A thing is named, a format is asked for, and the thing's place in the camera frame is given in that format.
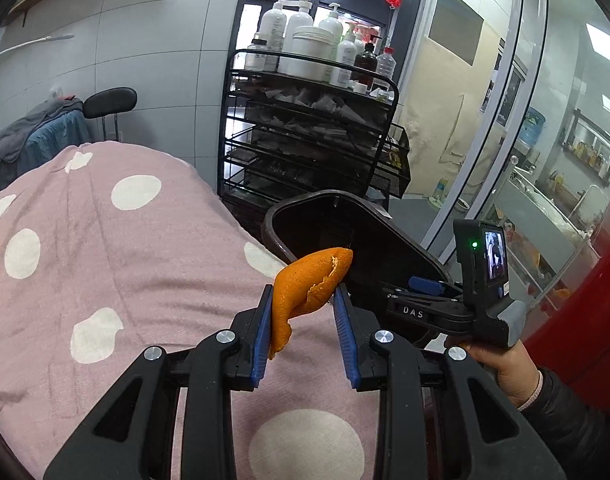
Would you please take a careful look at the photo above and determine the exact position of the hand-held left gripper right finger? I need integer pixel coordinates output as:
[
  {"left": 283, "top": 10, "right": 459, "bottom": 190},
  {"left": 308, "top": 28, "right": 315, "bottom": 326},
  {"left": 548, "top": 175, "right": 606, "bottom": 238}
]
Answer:
[{"left": 331, "top": 287, "right": 568, "bottom": 480}]

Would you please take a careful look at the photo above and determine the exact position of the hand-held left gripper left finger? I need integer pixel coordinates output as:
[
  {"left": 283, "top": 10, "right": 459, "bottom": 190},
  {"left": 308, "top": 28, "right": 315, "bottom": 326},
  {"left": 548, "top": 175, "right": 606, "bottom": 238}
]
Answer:
[{"left": 44, "top": 284, "right": 275, "bottom": 480}]

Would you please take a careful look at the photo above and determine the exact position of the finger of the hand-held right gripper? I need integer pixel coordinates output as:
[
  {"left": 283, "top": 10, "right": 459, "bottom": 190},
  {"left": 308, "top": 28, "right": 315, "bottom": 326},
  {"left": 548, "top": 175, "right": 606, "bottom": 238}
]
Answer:
[{"left": 382, "top": 275, "right": 463, "bottom": 303}]

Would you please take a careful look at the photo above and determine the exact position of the dark trash bin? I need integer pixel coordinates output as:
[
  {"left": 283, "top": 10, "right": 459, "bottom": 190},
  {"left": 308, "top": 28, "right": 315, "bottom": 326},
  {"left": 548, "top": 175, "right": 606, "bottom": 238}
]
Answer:
[{"left": 261, "top": 189, "right": 466, "bottom": 356}]

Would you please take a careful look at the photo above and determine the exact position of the orange peel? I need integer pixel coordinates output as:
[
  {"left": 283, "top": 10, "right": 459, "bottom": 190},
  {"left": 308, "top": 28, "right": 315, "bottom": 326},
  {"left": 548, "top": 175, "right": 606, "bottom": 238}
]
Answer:
[{"left": 267, "top": 246, "right": 355, "bottom": 361}]

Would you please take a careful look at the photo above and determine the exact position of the person's right forearm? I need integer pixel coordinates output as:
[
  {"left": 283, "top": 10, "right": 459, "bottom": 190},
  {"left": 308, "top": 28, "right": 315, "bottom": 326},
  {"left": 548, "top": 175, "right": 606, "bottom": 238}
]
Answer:
[{"left": 517, "top": 367, "right": 610, "bottom": 480}]

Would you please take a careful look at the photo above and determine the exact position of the person's right hand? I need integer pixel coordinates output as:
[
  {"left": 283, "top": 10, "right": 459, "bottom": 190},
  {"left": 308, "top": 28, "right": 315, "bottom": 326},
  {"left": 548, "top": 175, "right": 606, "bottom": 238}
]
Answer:
[{"left": 442, "top": 332, "right": 543, "bottom": 411}]

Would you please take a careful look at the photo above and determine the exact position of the red glossy panel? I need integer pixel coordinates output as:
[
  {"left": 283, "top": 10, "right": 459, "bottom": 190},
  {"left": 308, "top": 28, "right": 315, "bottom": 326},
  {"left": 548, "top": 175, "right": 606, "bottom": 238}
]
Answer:
[{"left": 522, "top": 152, "right": 610, "bottom": 401}]

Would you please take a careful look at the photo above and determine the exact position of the stainless steel counter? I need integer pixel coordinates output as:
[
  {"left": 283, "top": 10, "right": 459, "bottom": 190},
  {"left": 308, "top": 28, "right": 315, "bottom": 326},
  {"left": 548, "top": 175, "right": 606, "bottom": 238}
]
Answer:
[{"left": 490, "top": 160, "right": 600, "bottom": 301}]

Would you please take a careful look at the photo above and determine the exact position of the pink polka dot blanket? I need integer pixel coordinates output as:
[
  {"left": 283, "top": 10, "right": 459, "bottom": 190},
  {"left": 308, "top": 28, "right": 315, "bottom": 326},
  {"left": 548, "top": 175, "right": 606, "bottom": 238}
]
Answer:
[{"left": 0, "top": 141, "right": 386, "bottom": 480}]

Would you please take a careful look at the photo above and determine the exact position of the blue water jug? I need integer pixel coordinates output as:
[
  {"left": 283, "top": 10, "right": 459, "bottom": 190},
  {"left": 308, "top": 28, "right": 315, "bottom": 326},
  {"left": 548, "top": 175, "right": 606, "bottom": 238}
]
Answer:
[{"left": 517, "top": 106, "right": 546, "bottom": 148}]

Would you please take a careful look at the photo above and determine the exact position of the clear plastic bottle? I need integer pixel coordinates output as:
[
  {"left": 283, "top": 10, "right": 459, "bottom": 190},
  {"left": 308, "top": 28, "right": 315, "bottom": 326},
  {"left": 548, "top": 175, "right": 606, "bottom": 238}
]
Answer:
[{"left": 375, "top": 46, "right": 398, "bottom": 81}]

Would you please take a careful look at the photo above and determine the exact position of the brown glass bottle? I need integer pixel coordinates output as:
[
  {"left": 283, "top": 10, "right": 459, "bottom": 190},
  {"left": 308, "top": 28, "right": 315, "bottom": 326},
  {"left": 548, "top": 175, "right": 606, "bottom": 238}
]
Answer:
[{"left": 353, "top": 42, "right": 380, "bottom": 86}]

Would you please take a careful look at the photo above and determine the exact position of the white squeeze bottle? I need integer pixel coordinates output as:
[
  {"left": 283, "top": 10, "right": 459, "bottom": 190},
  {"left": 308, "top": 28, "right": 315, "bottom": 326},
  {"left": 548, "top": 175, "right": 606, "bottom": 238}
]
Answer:
[{"left": 330, "top": 30, "right": 358, "bottom": 87}]

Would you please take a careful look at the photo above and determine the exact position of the large white jar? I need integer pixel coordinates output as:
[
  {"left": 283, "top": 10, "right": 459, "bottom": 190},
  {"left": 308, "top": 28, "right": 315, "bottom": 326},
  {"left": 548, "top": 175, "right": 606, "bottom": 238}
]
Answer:
[{"left": 285, "top": 26, "right": 337, "bottom": 82}]

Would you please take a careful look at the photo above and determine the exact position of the white pump bottle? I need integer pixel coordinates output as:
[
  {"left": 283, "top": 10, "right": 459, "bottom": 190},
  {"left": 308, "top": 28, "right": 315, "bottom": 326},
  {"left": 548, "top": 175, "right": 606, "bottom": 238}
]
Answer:
[
  {"left": 257, "top": 0, "right": 289, "bottom": 73},
  {"left": 283, "top": 0, "right": 316, "bottom": 76},
  {"left": 317, "top": 2, "right": 343, "bottom": 36}
]

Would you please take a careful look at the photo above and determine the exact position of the blue grey clothes pile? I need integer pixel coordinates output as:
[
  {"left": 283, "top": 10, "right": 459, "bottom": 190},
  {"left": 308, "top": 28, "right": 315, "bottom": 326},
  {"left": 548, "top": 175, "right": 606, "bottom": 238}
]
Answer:
[{"left": 0, "top": 97, "right": 93, "bottom": 196}]

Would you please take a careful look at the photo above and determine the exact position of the small white bottle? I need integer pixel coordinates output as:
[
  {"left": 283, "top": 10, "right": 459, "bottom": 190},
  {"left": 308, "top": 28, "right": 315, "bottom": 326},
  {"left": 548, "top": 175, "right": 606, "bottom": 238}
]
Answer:
[{"left": 243, "top": 32, "right": 269, "bottom": 72}]

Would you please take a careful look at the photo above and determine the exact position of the black wire rack cart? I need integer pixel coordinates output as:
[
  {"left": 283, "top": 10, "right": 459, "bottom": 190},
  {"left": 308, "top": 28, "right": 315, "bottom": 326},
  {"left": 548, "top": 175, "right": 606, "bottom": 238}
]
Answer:
[{"left": 216, "top": 49, "right": 412, "bottom": 221}]

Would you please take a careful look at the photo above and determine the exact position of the brown wall board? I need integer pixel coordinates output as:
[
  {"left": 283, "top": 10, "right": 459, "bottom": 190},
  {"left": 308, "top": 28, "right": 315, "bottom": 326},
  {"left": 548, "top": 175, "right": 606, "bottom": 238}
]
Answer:
[{"left": 427, "top": 0, "right": 486, "bottom": 67}]

